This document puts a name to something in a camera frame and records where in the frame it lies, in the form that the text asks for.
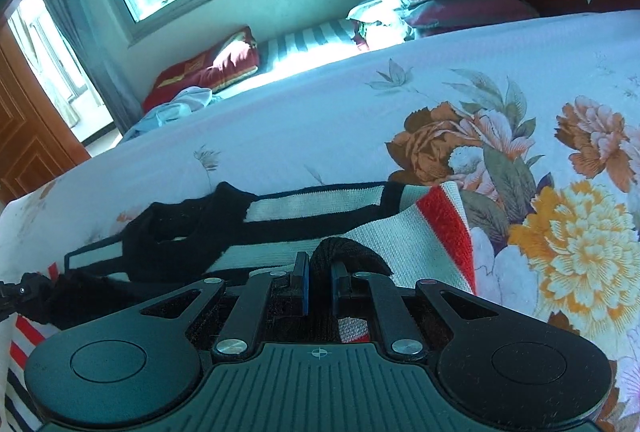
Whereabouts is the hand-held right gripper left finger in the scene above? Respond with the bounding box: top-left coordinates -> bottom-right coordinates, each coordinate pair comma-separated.
140,251 -> 310,361

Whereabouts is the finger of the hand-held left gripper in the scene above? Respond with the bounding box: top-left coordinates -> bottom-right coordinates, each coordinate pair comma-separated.
0,274 -> 50,319

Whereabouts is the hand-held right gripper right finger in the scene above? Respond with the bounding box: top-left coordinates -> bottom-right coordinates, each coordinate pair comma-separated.
330,262 -> 498,359

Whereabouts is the striped knit sweater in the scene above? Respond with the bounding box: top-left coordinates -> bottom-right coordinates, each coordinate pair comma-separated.
0,181 -> 477,432

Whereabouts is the brown wooden door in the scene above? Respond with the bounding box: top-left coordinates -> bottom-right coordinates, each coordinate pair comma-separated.
0,26 -> 92,206

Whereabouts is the floral bed sheet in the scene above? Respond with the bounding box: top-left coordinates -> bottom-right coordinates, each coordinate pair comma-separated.
0,9 -> 640,432

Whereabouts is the light blue cloth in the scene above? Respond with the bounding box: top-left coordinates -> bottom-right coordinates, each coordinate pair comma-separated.
122,86 -> 224,143

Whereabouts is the striped mattress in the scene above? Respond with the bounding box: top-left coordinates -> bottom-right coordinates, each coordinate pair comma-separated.
219,16 -> 372,101

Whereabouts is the red pillow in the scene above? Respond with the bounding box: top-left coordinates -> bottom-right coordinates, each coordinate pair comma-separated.
142,26 -> 261,113

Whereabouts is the grey-blue curtain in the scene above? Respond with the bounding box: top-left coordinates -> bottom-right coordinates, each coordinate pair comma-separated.
14,0 -> 147,139

